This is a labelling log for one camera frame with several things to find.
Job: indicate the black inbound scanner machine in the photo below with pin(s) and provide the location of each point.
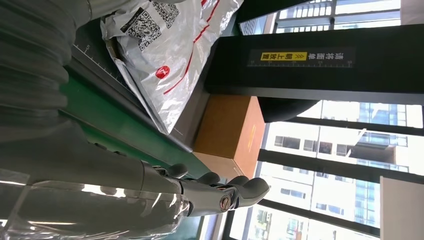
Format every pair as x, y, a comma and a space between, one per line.
281, 79

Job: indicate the green conveyor belt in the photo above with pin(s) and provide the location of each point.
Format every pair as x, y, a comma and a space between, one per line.
139, 149

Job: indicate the window with dark frame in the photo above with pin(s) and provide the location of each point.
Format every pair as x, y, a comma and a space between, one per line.
298, 192

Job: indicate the brown cardboard box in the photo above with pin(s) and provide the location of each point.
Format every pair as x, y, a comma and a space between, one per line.
228, 132

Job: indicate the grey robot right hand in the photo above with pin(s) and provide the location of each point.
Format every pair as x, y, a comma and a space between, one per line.
82, 172

